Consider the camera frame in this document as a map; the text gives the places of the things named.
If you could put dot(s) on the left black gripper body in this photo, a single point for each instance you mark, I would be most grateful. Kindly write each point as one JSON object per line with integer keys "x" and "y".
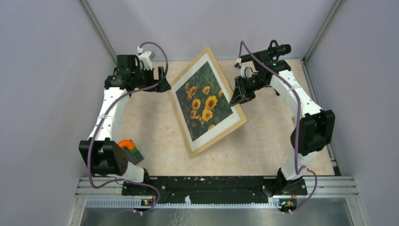
{"x": 144, "y": 77}

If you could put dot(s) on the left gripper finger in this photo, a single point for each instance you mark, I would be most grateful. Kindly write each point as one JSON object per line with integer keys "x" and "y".
{"x": 162, "y": 72}
{"x": 163, "y": 86}

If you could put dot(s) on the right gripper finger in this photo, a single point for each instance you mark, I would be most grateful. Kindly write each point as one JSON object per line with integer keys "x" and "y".
{"x": 249, "y": 94}
{"x": 239, "y": 91}

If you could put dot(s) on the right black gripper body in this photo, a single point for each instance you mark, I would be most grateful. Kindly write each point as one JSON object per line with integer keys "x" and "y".
{"x": 254, "y": 83}

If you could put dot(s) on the wooden picture frame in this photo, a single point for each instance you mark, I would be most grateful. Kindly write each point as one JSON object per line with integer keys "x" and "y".
{"x": 200, "y": 97}

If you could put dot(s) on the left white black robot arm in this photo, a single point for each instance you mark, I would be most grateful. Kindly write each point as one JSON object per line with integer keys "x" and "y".
{"x": 100, "y": 151}

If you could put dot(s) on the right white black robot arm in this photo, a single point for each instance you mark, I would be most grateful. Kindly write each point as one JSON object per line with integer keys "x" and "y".
{"x": 313, "y": 125}

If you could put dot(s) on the black mini tripod stand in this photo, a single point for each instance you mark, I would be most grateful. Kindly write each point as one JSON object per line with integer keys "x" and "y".
{"x": 273, "y": 50}

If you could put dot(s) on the black microphone orange tip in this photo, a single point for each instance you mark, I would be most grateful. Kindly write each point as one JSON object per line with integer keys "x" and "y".
{"x": 280, "y": 50}

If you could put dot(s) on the orange curved toy block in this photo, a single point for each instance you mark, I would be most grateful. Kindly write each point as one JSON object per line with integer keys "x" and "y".
{"x": 128, "y": 144}

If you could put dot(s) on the green lego brick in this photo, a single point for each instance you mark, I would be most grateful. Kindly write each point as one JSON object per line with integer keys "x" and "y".
{"x": 134, "y": 151}

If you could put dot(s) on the grey lego baseplate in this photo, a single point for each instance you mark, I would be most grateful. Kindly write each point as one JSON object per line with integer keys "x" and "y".
{"x": 134, "y": 159}

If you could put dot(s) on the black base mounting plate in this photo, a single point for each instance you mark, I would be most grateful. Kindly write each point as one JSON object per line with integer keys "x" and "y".
{"x": 215, "y": 189}

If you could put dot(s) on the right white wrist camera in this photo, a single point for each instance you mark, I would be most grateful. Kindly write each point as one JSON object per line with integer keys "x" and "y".
{"x": 245, "y": 71}

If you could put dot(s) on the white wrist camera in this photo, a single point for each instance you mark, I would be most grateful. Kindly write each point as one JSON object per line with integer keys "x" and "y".
{"x": 145, "y": 58}
{"x": 245, "y": 71}

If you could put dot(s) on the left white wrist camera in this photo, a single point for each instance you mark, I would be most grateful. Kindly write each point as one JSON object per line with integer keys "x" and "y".
{"x": 145, "y": 58}

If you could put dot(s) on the aluminium front rail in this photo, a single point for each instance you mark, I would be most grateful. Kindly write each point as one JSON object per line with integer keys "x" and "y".
{"x": 324, "y": 187}

